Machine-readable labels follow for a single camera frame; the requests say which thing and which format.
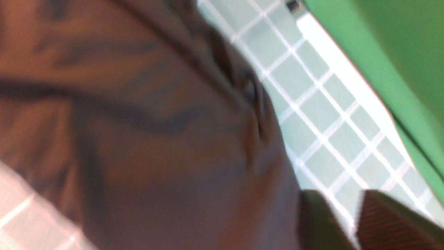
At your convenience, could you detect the green checkered tablecloth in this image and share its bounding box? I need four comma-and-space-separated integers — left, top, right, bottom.
1, 0, 443, 250

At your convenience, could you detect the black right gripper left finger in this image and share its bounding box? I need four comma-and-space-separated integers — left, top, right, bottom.
299, 190, 356, 250

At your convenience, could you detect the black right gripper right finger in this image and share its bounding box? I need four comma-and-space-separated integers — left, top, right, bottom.
356, 190, 444, 250

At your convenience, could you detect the dark gray long-sleeve shirt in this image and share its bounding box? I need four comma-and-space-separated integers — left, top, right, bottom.
1, 0, 301, 250

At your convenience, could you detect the green backdrop cloth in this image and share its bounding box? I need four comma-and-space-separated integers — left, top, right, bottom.
305, 0, 444, 202

